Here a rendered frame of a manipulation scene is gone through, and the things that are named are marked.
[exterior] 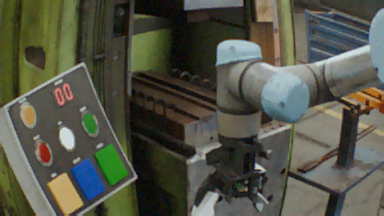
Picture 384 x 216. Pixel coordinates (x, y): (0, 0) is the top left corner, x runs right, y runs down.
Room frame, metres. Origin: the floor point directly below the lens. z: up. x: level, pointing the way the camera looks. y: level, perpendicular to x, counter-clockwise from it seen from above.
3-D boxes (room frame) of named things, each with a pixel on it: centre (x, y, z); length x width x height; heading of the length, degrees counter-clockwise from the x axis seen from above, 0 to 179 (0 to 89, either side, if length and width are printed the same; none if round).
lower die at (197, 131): (1.67, 0.07, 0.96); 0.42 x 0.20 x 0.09; 38
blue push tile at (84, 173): (1.03, 0.21, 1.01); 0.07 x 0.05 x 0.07; 153
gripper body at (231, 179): (0.98, -0.08, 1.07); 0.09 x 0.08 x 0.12; 24
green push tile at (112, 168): (1.12, 0.17, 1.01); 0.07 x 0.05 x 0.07; 153
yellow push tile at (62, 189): (0.94, 0.26, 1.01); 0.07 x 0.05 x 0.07; 153
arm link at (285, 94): (0.91, -0.15, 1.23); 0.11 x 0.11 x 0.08; 32
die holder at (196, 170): (1.71, 0.03, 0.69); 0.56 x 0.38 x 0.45; 38
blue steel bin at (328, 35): (5.33, -1.83, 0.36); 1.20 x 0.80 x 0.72; 45
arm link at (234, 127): (0.99, -0.08, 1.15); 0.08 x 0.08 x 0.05
